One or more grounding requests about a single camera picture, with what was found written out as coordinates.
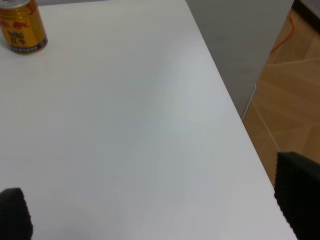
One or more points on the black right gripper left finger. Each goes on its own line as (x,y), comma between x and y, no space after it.
(15,219)

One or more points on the gold energy drink can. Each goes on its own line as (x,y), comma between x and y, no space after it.
(22,27)

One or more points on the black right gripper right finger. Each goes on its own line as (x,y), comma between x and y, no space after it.
(297,192)

